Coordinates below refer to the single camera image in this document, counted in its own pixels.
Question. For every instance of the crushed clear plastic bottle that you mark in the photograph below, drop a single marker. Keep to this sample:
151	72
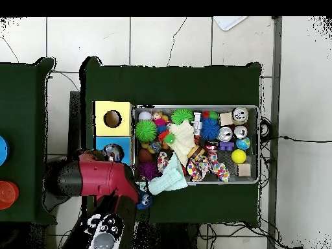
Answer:
155	146
114	150

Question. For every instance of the mint green cloth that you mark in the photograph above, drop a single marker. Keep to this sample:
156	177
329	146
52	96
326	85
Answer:
168	179

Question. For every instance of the blue spiky ball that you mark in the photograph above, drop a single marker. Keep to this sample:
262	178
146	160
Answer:
145	199
210	129

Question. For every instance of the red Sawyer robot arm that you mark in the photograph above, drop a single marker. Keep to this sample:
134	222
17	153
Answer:
103	176

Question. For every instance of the silver mesh bin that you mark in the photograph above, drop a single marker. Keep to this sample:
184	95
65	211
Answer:
166	109

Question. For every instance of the wooden box with three holes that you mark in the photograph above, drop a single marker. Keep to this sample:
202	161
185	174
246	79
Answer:
122	124

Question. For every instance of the cream cloth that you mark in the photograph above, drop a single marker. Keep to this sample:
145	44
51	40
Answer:
182	141

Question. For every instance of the large green spiky ball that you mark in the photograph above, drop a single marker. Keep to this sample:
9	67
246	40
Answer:
146	131

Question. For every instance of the white baseball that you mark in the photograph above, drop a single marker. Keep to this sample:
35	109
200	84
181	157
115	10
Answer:
144	116

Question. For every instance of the silver toy robot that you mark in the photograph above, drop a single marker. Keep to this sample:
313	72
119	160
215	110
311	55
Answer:
197	123

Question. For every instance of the purple spiky ball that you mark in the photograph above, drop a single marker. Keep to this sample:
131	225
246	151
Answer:
147	170

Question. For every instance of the dark green tablecloth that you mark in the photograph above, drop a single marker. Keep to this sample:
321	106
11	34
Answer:
168	85
23	103

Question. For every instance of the wooden cube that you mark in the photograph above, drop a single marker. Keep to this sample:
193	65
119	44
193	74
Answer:
244	170
226	118

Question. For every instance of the white tray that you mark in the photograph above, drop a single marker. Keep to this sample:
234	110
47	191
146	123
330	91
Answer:
228	22

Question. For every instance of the red plastic cup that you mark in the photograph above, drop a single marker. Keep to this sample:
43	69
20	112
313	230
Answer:
17	192

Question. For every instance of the blue round disc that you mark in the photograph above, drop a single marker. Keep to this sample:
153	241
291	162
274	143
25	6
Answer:
3	150

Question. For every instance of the orange plastic cup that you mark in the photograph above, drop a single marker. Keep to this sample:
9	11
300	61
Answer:
6	193

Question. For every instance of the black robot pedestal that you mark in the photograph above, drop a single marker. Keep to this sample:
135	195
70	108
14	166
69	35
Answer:
171	238

